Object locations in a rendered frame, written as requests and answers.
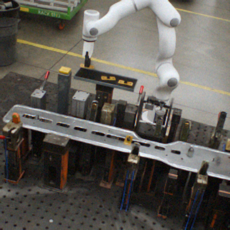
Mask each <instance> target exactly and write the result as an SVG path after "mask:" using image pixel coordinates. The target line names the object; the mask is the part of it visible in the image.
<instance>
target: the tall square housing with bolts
mask: <svg viewBox="0 0 230 230"><path fill-rule="evenodd" d="M89 95H90V94H89V93H88V92H84V91H79V90H78V91H77V92H76V94H75V95H74V97H73V99H72V107H71V116H72V117H75V118H79V119H83V120H86V117H87V112H88V105H89ZM74 129H76V130H80V131H84V132H86V129H83V128H79V127H75V128H74ZM74 142H75V143H79V144H80V158H81V156H82V154H83V152H84V147H83V145H84V142H80V141H76V140H75V141H74Z"/></svg>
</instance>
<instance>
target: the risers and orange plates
mask: <svg viewBox="0 0 230 230"><path fill-rule="evenodd" d="M79 159H80V144H79V143H75V142H74V140H72V139H70V147H69V152H68V167H67V174H68V175H72V176H74V175H75V173H76V171H77V169H78V167H79V163H80V162H79ZM145 160H146V159H142V158H140V160H139V165H138V172H137V175H136V178H135V180H134V183H133V192H134V193H140V191H141V187H142V183H143V180H144V175H145V170H146V165H147V162H146V163H145Z"/></svg>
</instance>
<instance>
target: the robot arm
mask: <svg viewBox="0 0 230 230"><path fill-rule="evenodd" d="M145 7H149V8H150V9H151V10H152V11H153V12H154V14H155V15H156V16H157V24H158V30H159V52H158V56H157V58H156V62H155V72H156V74H157V76H158V78H159V80H160V82H159V84H158V85H156V86H155V87H154V88H153V91H152V97H156V100H162V101H166V105H168V103H169V99H170V95H171V92H172V91H173V90H174V89H175V88H176V87H177V86H178V84H179V79H180V78H179V74H178V72H177V71H176V69H175V67H174V66H173V62H172V58H173V55H174V52H175V48H176V32H175V27H177V26H178V25H179V24H180V22H181V18H180V15H179V13H178V12H177V11H176V10H175V9H174V7H173V6H172V5H171V4H170V3H169V2H168V1H167V0H121V1H119V2H117V3H115V4H113V5H112V6H110V8H109V11H108V13H107V14H106V15H105V16H104V17H103V18H101V19H99V12H98V11H95V10H86V11H84V22H83V36H82V38H83V40H84V47H83V57H84V56H85V65H84V66H85V67H90V63H91V55H92V53H93V46H94V42H95V41H96V39H97V36H98V35H100V34H103V33H105V32H107V31H109V30H110V29H111V28H113V27H114V26H115V25H116V23H117V22H118V20H120V19H121V18H123V17H126V16H128V15H130V14H132V13H134V12H137V11H139V10H141V9H143V8H145ZM156 107H157V106H154V109H153V110H148V111H146V112H144V113H143V114H142V120H143V121H148V122H152V123H153V121H154V117H155V111H156Z"/></svg>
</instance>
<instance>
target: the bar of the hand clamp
mask: <svg viewBox="0 0 230 230"><path fill-rule="evenodd" d="M226 116H227V111H223V110H221V111H220V114H219V118H218V122H217V125H216V128H215V132H214V137H213V140H214V139H215V135H216V133H217V132H218V133H219V137H218V141H219V140H220V137H221V133H222V129H223V126H224V123H225V119H226Z"/></svg>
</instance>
